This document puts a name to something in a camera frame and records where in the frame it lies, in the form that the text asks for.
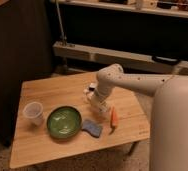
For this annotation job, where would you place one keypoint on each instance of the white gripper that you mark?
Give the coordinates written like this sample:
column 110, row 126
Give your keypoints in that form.
column 100, row 95

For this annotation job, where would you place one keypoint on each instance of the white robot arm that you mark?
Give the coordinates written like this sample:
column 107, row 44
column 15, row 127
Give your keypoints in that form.
column 169, row 116

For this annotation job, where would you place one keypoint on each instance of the green ceramic bowl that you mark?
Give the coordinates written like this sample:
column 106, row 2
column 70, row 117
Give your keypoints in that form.
column 64, row 122

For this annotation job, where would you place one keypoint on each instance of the small red black box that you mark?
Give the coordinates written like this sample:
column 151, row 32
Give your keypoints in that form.
column 92, row 86

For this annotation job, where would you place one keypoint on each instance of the orange toy carrot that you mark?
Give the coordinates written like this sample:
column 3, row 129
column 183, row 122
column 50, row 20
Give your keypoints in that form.
column 113, row 120

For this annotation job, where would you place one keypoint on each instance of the blue sponge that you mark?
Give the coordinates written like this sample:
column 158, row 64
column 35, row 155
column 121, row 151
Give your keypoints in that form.
column 92, row 128

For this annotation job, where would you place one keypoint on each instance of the white lower shelf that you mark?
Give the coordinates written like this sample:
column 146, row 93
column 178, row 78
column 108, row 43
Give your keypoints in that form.
column 126, row 59

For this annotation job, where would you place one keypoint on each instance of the wooden folding table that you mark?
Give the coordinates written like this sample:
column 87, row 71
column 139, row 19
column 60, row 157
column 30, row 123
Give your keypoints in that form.
column 33, row 145

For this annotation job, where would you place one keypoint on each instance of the clear plastic cup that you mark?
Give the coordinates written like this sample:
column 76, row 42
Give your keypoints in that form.
column 34, row 112

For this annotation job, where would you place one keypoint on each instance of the metal stand pole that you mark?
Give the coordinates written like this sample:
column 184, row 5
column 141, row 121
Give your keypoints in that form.
column 63, row 35

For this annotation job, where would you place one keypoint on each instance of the dark cabinet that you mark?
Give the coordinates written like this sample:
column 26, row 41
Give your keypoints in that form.
column 25, row 54

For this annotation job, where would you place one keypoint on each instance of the upper wooden shelf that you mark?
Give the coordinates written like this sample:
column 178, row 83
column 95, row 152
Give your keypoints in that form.
column 134, row 7

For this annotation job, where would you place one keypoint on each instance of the black handle on shelf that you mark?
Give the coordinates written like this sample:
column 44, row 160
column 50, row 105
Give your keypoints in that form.
column 167, row 61

